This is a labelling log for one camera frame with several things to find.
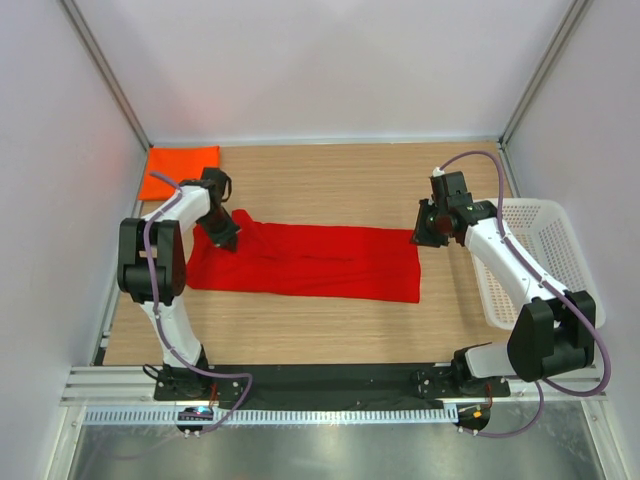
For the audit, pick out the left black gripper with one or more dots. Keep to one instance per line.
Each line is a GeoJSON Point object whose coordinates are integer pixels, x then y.
{"type": "Point", "coordinates": [227, 239]}

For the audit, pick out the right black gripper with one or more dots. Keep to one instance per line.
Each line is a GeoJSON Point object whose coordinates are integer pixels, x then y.
{"type": "Point", "coordinates": [421, 236]}

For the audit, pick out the red t shirt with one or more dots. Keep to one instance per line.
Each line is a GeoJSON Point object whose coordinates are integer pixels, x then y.
{"type": "Point", "coordinates": [309, 260]}

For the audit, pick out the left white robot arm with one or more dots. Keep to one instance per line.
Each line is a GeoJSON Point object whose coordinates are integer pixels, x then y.
{"type": "Point", "coordinates": [151, 268]}

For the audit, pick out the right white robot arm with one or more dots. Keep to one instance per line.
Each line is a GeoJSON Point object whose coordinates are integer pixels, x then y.
{"type": "Point", "coordinates": [553, 331]}

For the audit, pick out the folded orange t shirt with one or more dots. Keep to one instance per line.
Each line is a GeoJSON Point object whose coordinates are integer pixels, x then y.
{"type": "Point", "coordinates": [177, 164]}

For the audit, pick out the white plastic perforated basket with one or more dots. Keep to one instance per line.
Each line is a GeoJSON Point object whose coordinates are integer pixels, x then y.
{"type": "Point", "coordinates": [544, 230]}

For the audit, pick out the slotted cable duct rail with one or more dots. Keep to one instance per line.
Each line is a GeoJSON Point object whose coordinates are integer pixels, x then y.
{"type": "Point", "coordinates": [197, 416]}

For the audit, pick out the aluminium frame rail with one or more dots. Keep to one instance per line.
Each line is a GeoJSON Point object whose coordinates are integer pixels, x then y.
{"type": "Point", "coordinates": [129, 385]}

